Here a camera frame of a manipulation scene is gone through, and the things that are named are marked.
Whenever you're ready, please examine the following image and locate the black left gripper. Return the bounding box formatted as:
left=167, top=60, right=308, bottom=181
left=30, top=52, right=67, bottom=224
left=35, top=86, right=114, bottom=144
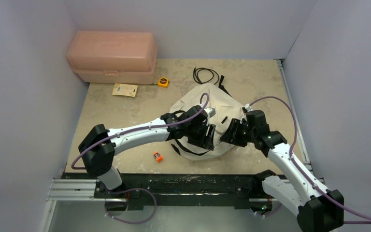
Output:
left=185, top=121, right=214, bottom=150

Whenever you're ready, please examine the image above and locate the beige canvas backpack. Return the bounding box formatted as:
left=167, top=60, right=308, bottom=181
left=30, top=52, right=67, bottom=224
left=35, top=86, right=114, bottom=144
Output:
left=170, top=83, right=244, bottom=161

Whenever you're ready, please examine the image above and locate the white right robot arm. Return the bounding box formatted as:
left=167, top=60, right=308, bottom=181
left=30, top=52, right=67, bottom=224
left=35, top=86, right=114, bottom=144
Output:
left=245, top=110, right=344, bottom=232

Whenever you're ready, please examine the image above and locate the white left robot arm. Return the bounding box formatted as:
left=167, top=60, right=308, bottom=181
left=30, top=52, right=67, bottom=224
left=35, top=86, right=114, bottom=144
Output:
left=79, top=104, right=247, bottom=198

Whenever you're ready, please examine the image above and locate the orange pencil sharpener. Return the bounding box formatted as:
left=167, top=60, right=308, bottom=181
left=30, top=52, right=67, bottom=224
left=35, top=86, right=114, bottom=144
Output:
left=153, top=152, right=163, bottom=163

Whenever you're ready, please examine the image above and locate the yellow tape measure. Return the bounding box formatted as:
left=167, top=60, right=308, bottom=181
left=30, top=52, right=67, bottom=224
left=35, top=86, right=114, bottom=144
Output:
left=157, top=77, right=170, bottom=88

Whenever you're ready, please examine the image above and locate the tan paper card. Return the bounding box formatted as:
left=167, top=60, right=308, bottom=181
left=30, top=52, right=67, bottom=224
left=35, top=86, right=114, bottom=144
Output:
left=112, top=84, right=138, bottom=97

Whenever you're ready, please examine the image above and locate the pink plastic storage box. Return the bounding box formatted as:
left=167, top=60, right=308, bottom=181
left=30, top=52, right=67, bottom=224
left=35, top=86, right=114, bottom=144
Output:
left=67, top=30, right=157, bottom=85

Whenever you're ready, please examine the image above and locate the black coiled cable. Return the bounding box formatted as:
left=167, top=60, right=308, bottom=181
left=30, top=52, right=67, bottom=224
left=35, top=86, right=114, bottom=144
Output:
left=193, top=67, right=221, bottom=85

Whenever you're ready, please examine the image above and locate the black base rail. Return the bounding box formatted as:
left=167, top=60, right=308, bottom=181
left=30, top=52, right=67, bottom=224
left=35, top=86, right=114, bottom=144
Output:
left=48, top=172, right=328, bottom=212

